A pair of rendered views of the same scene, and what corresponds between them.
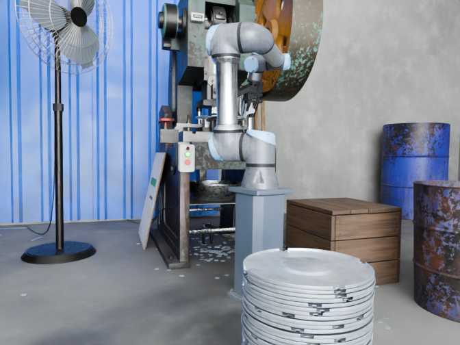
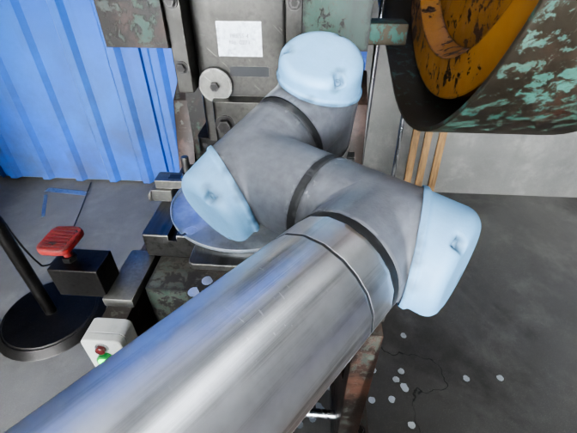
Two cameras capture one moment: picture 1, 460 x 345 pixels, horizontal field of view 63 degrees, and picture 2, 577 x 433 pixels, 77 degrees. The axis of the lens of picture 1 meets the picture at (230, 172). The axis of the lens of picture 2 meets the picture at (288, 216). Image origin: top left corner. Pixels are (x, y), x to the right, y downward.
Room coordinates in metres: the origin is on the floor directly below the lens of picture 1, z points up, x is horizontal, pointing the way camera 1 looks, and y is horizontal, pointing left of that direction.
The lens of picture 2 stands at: (1.63, -0.24, 1.19)
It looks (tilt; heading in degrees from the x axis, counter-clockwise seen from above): 37 degrees down; 22
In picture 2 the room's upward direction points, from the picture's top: straight up
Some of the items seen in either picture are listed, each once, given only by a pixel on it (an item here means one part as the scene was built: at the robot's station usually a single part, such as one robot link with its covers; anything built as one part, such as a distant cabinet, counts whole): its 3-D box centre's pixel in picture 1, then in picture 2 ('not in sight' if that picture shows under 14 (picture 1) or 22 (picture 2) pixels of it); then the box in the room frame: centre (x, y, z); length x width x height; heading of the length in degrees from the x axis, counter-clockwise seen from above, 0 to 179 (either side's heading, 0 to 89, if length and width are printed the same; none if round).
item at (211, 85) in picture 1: (217, 75); (245, 51); (2.21, 0.08, 1.04); 0.17 x 0.15 x 0.30; 18
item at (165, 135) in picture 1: (168, 146); (94, 289); (1.94, 0.32, 0.62); 0.10 x 0.06 x 0.20; 108
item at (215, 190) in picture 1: (213, 190); not in sight; (2.25, 0.09, 0.36); 0.34 x 0.34 x 0.10
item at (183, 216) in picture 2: (220, 118); (246, 201); (2.13, 0.05, 0.78); 0.29 x 0.29 x 0.01
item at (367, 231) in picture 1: (339, 238); not in sight; (1.82, -0.54, 0.18); 0.40 x 0.38 x 0.35; 20
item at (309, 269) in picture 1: (306, 265); not in sight; (0.84, -0.18, 0.33); 0.29 x 0.29 x 0.01
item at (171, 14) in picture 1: (173, 26); not in sight; (2.19, 0.33, 1.31); 0.22 x 0.12 x 0.22; 18
